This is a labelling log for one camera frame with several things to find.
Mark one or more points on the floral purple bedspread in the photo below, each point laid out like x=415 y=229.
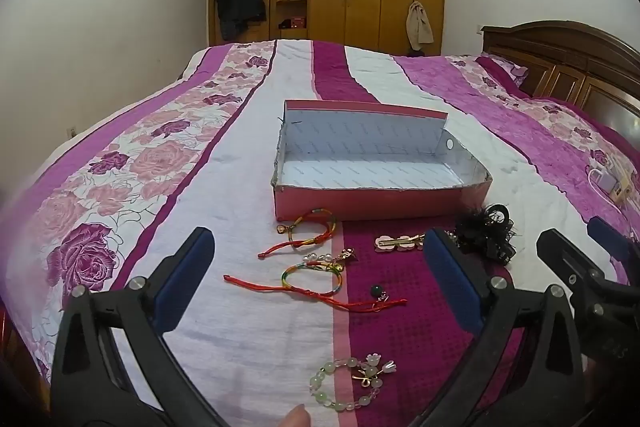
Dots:
x=210 y=167

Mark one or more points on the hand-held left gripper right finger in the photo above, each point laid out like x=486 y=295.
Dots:
x=454 y=282

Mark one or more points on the pink cardboard box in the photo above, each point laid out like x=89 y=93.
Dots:
x=370 y=169

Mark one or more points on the pink flower hair clip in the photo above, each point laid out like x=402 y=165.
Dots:
x=397 y=243

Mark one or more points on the small red box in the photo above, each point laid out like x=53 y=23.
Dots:
x=298 y=23

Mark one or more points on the beige hanging garment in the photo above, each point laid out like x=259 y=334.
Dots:
x=418 y=24

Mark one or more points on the black feather hair claw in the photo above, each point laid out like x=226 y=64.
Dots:
x=487 y=229

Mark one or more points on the dark wooden headboard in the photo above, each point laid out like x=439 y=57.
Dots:
x=575 y=67

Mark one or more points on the purple floral pillow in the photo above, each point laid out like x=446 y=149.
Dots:
x=505 y=69

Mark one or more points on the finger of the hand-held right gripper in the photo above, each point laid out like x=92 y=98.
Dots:
x=562 y=252
x=607 y=234

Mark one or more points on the person's left hand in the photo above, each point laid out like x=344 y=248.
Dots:
x=298 y=418

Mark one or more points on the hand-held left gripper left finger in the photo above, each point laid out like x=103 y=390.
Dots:
x=184 y=279

